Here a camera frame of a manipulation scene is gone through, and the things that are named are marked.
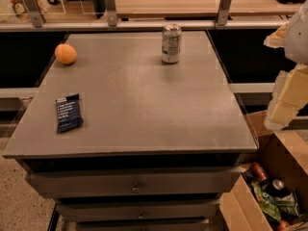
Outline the cream foam-padded gripper finger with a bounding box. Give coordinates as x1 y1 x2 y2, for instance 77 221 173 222
264 64 308 131
264 24 288 48

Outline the blue rxbar blueberry wrapper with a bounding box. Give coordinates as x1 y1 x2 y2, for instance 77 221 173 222
56 93 84 133

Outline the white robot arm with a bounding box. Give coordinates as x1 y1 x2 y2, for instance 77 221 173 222
264 0 308 131

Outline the cardboard box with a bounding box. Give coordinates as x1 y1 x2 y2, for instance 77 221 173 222
218 110 308 231

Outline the red brown can in box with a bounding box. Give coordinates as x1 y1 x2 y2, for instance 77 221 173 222
250 163 269 182

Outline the dark can in box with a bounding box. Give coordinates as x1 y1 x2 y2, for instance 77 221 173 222
266 179 286 197

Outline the silver green soda can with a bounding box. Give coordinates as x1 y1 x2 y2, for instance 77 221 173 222
162 23 182 64

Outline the green snack bag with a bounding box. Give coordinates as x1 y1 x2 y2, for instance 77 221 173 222
251 183 281 222

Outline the red apple in box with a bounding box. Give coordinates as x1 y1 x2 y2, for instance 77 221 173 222
276 220 290 231

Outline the grey drawer cabinet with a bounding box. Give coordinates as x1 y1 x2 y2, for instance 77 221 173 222
4 31 257 231

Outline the orange fruit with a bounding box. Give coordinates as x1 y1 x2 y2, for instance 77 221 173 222
55 44 77 64

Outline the metal rail with brackets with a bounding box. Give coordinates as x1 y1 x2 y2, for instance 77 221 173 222
0 0 298 33

